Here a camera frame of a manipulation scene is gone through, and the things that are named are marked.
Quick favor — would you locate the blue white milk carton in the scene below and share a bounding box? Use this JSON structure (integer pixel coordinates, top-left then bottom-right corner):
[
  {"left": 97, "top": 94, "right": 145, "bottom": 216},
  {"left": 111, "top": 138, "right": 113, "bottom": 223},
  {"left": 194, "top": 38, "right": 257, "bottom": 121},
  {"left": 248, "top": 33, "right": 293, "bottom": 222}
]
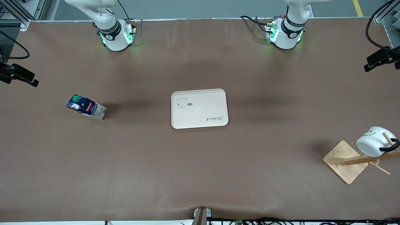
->
[{"left": 66, "top": 94, "right": 107, "bottom": 121}]

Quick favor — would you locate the white smiley mug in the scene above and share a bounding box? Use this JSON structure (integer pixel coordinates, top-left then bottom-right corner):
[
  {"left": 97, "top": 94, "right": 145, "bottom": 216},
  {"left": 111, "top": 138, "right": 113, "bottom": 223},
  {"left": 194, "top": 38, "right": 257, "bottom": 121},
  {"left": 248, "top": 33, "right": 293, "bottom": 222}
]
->
[{"left": 356, "top": 126, "right": 400, "bottom": 158}]

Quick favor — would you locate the cream rabbit print tray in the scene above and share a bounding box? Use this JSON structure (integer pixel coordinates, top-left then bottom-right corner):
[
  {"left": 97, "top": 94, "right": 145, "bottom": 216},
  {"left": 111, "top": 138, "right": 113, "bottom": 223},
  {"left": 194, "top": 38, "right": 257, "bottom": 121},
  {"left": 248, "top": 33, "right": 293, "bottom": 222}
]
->
[{"left": 171, "top": 88, "right": 229, "bottom": 130}]

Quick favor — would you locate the wooden mug tree stand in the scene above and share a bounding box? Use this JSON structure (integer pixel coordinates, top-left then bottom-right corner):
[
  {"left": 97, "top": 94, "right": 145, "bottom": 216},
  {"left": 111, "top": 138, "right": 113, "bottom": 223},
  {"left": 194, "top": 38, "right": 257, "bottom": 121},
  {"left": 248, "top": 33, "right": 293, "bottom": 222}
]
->
[{"left": 322, "top": 132, "right": 400, "bottom": 185}]

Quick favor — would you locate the brown table cover sheet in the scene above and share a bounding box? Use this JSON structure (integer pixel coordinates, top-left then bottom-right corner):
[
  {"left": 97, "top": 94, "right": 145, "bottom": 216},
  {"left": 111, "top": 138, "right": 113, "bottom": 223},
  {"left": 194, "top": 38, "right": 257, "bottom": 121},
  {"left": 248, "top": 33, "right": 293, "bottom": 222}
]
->
[{"left": 0, "top": 17, "right": 400, "bottom": 223}]

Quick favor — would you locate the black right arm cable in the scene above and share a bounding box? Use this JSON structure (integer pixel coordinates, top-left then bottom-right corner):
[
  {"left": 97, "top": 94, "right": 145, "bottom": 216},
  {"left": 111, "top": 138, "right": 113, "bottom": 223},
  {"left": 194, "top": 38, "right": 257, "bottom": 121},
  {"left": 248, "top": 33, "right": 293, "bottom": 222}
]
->
[{"left": 0, "top": 31, "right": 30, "bottom": 60}]

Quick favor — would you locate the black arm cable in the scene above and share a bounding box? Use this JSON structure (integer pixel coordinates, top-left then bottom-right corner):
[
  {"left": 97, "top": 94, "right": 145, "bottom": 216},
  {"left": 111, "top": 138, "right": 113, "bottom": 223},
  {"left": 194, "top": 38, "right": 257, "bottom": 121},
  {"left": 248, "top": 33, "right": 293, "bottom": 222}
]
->
[
  {"left": 366, "top": 0, "right": 400, "bottom": 50},
  {"left": 0, "top": 31, "right": 30, "bottom": 60}
]

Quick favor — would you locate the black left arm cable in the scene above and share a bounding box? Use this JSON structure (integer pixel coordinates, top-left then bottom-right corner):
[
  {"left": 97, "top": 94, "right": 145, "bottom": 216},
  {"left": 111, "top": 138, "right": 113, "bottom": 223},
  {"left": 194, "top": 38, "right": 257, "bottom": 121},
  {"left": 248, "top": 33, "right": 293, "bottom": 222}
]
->
[{"left": 366, "top": 0, "right": 400, "bottom": 50}]

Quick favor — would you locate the black base power cable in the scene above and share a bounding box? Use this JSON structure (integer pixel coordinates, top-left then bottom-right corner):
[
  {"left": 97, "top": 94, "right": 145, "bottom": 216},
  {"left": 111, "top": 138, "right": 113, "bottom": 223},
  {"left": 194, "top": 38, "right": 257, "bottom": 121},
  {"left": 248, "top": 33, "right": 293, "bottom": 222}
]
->
[
  {"left": 117, "top": 0, "right": 138, "bottom": 24},
  {"left": 240, "top": 15, "right": 270, "bottom": 33}
]

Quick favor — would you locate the black cable bundle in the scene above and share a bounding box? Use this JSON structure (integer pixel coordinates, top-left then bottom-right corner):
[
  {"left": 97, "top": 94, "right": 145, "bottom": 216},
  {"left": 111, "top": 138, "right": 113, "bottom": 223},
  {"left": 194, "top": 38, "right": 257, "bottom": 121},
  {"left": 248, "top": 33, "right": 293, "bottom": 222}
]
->
[{"left": 180, "top": 217, "right": 400, "bottom": 225}]

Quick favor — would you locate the grey metal camera bracket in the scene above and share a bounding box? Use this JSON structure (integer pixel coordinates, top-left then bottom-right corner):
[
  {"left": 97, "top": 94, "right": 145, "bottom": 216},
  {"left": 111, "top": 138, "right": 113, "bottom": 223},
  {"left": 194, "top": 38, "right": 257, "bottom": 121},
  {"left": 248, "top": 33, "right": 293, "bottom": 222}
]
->
[{"left": 193, "top": 207, "right": 212, "bottom": 225}]

